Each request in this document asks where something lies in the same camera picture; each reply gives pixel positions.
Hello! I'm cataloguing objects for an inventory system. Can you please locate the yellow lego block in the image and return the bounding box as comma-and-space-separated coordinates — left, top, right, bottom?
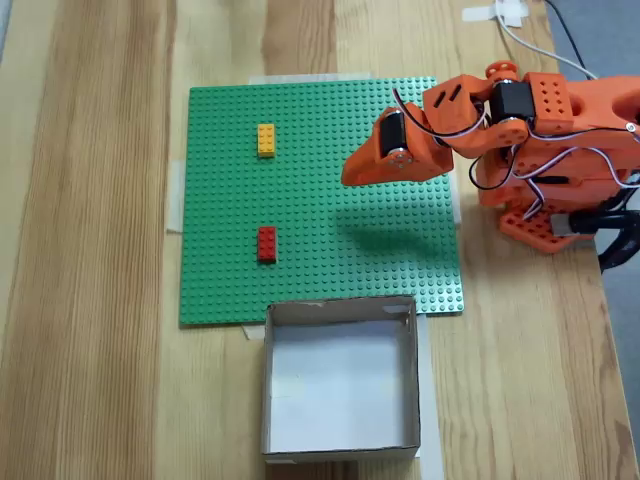
256, 123, 277, 160

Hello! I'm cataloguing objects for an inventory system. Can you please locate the green lego baseplate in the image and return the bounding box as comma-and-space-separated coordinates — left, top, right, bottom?
178, 76, 466, 329

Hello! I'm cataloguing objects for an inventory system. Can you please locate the red lego block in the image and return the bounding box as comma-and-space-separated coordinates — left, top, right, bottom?
256, 226, 278, 265

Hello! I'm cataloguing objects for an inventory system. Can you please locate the open cardboard box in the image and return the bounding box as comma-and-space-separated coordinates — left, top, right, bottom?
259, 294, 422, 465

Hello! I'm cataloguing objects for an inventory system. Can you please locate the black table clamp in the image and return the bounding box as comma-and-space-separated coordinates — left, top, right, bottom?
569, 199, 640, 274

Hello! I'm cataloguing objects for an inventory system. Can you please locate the thin gripper servo wire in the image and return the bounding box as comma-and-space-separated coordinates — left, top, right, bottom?
391, 89, 490, 146

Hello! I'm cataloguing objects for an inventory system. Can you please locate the white cable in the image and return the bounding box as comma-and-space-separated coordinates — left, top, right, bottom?
492, 9, 599, 81

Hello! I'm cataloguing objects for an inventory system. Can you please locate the white cable tape cross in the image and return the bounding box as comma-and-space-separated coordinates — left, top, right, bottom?
460, 0, 531, 29

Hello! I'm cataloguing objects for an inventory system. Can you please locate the black cable on table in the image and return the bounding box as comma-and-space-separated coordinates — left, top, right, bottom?
544, 0, 591, 77

